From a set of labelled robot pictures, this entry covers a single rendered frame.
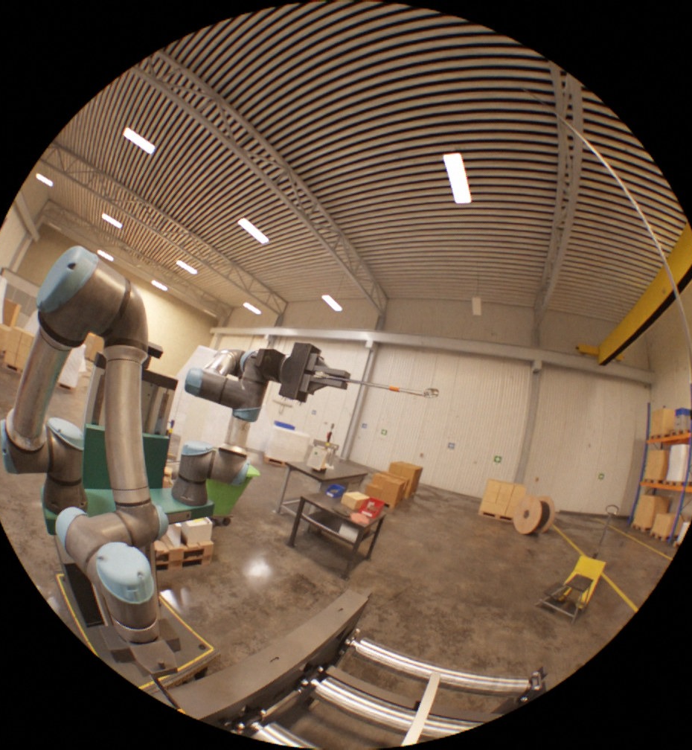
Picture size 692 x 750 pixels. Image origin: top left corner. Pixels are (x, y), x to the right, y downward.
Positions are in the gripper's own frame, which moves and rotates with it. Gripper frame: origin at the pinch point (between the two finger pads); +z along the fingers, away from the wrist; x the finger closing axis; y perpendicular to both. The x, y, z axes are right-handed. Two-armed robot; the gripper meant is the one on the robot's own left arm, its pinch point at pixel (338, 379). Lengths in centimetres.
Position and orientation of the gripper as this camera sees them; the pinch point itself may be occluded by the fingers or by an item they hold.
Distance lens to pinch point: 50.3
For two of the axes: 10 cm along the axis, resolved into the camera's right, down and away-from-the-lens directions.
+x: -2.7, 9.5, -1.7
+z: 8.4, 1.4, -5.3
